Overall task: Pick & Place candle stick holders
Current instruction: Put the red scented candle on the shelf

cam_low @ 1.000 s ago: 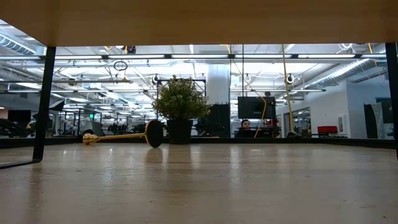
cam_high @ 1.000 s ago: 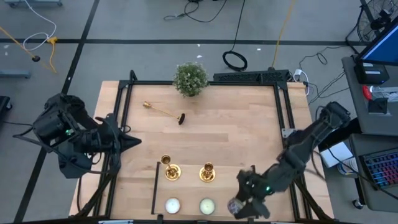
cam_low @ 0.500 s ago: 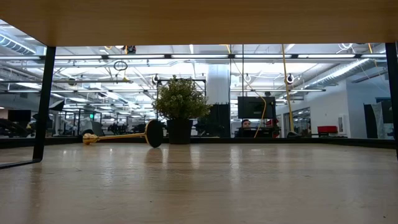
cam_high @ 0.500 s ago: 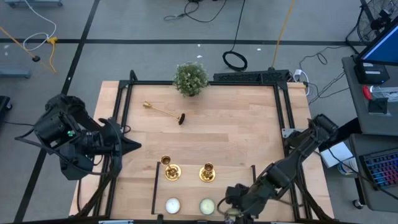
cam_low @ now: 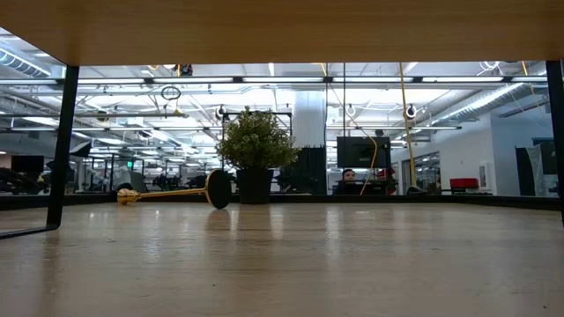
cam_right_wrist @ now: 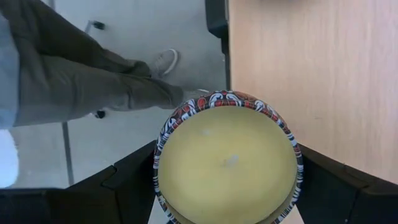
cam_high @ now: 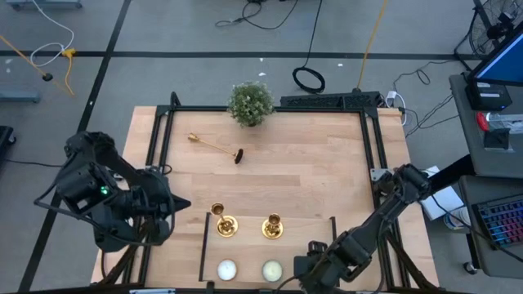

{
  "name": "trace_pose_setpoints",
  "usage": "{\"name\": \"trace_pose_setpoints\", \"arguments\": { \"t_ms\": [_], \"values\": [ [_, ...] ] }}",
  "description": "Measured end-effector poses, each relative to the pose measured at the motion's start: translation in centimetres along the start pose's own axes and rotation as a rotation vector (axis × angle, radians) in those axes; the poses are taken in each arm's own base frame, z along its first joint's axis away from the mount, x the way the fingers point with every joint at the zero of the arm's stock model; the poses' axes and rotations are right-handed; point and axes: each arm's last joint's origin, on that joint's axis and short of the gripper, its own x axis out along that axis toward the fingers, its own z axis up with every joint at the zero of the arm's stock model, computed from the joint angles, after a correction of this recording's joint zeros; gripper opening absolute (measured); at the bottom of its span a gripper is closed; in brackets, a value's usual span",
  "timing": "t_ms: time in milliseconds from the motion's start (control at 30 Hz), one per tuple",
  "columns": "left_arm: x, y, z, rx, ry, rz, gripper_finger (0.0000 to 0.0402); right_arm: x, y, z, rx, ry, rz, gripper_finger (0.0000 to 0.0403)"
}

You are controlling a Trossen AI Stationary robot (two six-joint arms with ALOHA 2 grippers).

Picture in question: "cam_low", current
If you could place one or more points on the white framed wall picture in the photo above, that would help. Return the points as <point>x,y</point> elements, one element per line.
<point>483,176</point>

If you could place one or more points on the green potted plant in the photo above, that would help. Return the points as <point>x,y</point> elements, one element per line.
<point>255,141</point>

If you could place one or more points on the wooden shelf riser black legs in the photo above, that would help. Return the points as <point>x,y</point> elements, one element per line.
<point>282,31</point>

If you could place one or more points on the black cabinet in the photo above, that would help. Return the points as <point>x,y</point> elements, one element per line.
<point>315,171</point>

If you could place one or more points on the dark standing panel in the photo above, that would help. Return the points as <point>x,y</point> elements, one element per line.
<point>524,171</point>

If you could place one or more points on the person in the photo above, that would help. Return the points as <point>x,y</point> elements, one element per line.
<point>349,175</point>

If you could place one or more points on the black monitor screen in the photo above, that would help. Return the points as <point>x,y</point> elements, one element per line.
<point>361,152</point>

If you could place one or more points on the very long gold candlestick holder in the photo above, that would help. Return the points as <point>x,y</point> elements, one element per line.
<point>219,189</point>

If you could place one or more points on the small black monitor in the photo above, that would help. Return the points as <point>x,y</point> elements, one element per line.
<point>26,164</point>

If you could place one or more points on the black round camera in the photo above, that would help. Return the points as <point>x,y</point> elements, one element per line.
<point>412,111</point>
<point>220,112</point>

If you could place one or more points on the red box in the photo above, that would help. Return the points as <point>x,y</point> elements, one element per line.
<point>464,184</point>

